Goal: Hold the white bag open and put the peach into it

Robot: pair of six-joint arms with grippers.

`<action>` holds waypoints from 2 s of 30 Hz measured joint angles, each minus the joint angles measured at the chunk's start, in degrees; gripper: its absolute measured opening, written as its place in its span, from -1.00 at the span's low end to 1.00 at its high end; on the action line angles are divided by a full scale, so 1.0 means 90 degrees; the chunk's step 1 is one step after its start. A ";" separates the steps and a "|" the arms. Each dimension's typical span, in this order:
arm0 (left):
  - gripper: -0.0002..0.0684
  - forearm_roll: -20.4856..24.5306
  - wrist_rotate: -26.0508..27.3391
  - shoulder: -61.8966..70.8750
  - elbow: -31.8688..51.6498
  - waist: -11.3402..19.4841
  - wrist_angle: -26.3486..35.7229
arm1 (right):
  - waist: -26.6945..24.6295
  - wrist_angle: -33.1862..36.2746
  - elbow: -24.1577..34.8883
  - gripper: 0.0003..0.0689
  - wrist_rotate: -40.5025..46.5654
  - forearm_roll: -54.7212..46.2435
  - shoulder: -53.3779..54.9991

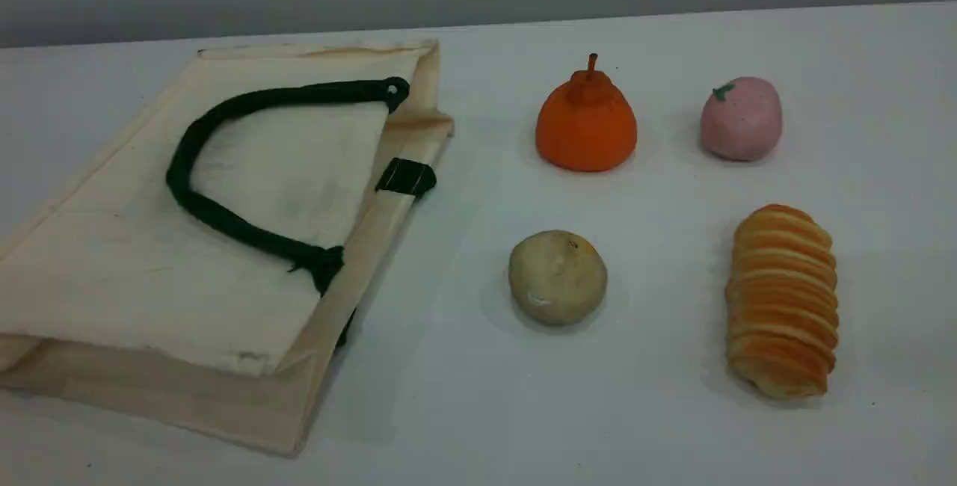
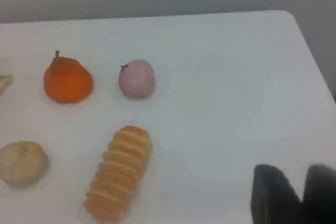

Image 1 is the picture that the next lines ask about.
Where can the round beige bun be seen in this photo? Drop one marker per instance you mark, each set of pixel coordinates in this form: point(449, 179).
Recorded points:
point(557, 277)

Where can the striped golden bread roll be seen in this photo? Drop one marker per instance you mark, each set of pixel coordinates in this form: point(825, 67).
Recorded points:
point(781, 306)

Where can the orange pear-shaped toy fruit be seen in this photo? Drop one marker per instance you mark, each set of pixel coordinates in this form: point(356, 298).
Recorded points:
point(587, 131)

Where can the pink toy peach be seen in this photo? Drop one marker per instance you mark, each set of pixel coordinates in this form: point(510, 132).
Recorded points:
point(742, 123)

